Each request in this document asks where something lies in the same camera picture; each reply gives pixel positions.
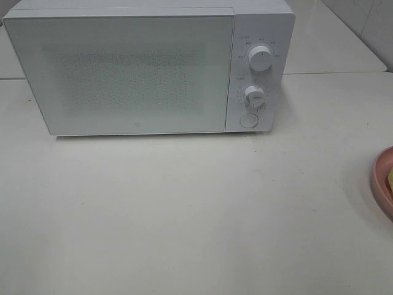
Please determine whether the white microwave door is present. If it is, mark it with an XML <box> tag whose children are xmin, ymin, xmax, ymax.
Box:
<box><xmin>5</xmin><ymin>16</ymin><xmax>233</xmax><ymax>136</ymax></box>

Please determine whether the pink round plate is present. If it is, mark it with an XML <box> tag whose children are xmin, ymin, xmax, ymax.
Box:
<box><xmin>370</xmin><ymin>146</ymin><xmax>392</xmax><ymax>221</ymax></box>

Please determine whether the sandwich with lettuce and cheese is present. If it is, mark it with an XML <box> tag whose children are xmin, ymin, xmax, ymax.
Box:
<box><xmin>386</xmin><ymin>168</ymin><xmax>393</xmax><ymax>194</ymax></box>

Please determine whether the lower white timer knob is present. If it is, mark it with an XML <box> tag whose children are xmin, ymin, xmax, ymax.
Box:
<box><xmin>244</xmin><ymin>85</ymin><xmax>266</xmax><ymax>108</ymax></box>

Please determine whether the white microwave oven body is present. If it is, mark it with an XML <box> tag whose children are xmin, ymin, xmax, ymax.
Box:
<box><xmin>2</xmin><ymin>1</ymin><xmax>295</xmax><ymax>135</ymax></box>

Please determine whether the upper white power knob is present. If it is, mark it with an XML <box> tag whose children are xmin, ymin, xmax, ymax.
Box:
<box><xmin>248</xmin><ymin>44</ymin><xmax>273</xmax><ymax>72</ymax></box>

